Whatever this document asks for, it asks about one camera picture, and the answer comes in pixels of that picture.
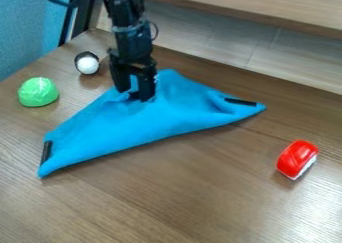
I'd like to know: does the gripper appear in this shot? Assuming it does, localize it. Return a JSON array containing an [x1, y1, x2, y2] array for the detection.
[[105, 19, 159, 103]]

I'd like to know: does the black and white toy ball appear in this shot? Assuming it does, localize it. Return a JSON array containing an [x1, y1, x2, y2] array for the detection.
[[73, 50, 102, 76]]

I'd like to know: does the blue cloth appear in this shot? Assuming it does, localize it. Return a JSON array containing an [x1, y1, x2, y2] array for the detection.
[[36, 68, 269, 179]]

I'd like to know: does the green toy cabbage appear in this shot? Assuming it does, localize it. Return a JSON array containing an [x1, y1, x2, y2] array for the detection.
[[16, 76, 61, 108]]

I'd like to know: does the red and white toy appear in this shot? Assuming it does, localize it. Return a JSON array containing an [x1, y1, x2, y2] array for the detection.
[[275, 139, 321, 181]]

